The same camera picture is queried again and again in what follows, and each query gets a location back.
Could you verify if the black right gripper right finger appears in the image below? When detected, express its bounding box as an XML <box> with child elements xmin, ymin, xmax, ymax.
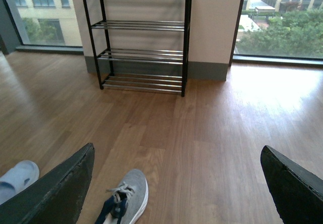
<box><xmin>260</xmin><ymin>145</ymin><xmax>322</xmax><ymax>223</ymax></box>

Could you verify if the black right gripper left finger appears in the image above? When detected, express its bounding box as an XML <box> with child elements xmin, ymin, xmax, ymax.
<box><xmin>1</xmin><ymin>143</ymin><xmax>95</xmax><ymax>223</ymax></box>

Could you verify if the light blue slide sandal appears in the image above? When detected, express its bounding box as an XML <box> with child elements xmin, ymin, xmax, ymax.
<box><xmin>1</xmin><ymin>160</ymin><xmax>39</xmax><ymax>204</ymax></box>

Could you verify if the grey knit sneaker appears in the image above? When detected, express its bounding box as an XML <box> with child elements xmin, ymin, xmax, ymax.
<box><xmin>95</xmin><ymin>169</ymin><xmax>149</xmax><ymax>223</ymax></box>

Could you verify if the black metal shoe rack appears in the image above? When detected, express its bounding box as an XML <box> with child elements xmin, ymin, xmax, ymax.
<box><xmin>82</xmin><ymin>0</ymin><xmax>192</xmax><ymax>96</ymax></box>

